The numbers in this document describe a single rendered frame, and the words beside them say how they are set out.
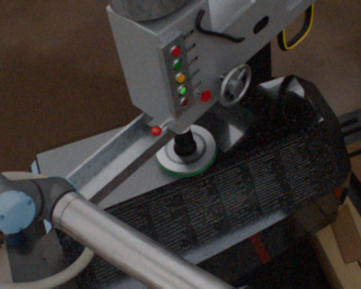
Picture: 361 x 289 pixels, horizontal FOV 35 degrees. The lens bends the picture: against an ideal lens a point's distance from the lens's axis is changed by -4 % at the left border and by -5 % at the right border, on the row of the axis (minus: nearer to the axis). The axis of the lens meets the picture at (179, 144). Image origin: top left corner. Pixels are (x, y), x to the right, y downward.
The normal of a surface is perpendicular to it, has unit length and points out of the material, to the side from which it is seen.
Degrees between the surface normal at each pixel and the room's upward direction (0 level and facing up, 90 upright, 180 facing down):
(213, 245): 45
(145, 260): 18
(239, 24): 90
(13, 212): 87
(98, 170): 2
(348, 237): 0
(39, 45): 0
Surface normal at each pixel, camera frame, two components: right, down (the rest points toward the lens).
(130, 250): -0.29, -0.48
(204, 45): 0.72, 0.48
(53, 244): -0.56, 0.29
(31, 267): -0.13, -0.61
